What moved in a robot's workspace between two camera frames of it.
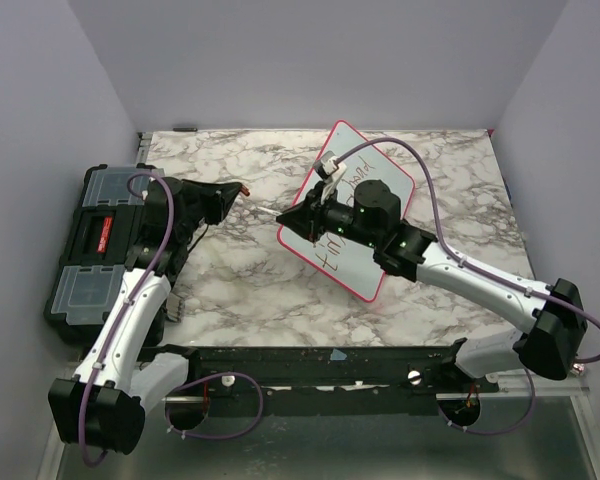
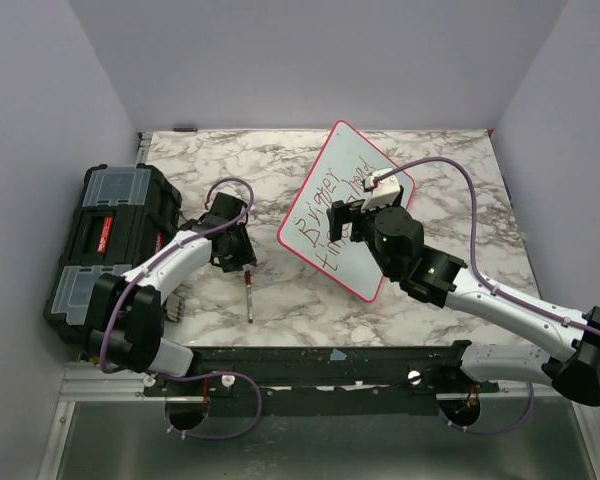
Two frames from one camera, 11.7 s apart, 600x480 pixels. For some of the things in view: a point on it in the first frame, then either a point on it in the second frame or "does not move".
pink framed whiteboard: [344, 256] does not move
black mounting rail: [286, 381] does not move
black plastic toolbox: [91, 273] does not move
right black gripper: [306, 218] → [341, 213]
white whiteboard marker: [271, 212] → [248, 275]
